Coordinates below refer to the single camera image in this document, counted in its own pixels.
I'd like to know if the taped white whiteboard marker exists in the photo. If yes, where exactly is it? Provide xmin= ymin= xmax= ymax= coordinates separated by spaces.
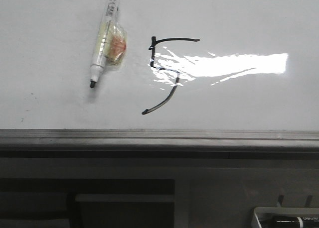
xmin=90 ymin=0 xmax=127 ymax=88

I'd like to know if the black deli whiteboard marker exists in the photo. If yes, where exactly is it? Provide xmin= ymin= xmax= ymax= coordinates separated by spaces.
xmin=260 ymin=216 xmax=319 ymax=228

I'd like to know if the white marker tray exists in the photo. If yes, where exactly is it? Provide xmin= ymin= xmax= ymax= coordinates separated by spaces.
xmin=251 ymin=195 xmax=319 ymax=228

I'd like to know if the white whiteboard with aluminium frame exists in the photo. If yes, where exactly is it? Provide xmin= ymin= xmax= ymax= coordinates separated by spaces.
xmin=0 ymin=0 xmax=319 ymax=150

